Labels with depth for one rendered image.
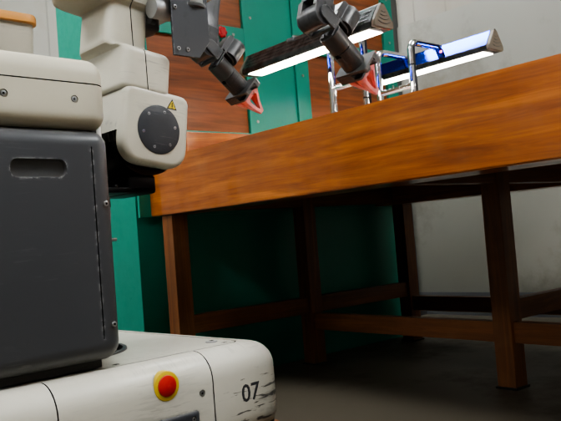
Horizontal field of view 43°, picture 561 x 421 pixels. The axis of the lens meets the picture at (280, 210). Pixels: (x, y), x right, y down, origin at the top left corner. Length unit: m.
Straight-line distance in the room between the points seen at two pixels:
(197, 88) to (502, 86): 1.39
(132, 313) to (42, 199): 1.31
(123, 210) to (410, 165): 1.21
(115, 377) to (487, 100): 0.85
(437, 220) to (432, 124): 2.43
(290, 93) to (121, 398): 1.84
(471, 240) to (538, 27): 1.10
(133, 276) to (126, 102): 1.04
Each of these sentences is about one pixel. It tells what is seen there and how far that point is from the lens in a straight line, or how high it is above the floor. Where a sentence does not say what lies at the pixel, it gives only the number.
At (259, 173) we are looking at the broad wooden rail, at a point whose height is 0.66.
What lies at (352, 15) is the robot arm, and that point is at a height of 1.00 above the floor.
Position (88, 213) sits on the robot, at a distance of 1.24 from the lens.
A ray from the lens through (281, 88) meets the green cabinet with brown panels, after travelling 2.82.
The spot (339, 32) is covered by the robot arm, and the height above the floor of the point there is 0.94.
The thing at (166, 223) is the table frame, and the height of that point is 0.55.
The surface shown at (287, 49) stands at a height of 1.07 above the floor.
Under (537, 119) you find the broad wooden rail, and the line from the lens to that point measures 1.39.
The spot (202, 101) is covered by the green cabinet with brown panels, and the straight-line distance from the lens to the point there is 2.58.
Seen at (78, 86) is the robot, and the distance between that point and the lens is 1.26.
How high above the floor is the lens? 0.48
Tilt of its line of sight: 2 degrees up
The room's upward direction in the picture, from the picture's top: 4 degrees counter-clockwise
